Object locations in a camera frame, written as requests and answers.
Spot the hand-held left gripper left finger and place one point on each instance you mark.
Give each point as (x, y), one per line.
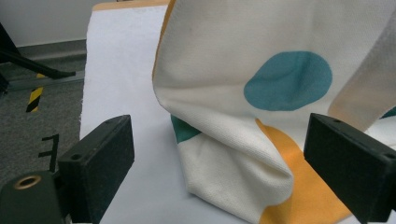
(93, 168)

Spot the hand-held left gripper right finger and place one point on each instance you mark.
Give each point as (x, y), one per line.
(351, 161)

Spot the white dotted tote bag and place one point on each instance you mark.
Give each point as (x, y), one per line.
(218, 62)

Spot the black floor tape mark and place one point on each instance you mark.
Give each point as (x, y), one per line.
(53, 149)

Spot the yellow black hazard tape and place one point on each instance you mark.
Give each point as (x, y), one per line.
(35, 98)

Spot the white table cover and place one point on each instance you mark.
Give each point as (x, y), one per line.
(124, 77)

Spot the black metal stand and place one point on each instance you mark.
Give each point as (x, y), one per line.
(28, 63)

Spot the metal floor rail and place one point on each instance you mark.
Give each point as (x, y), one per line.
(46, 81)

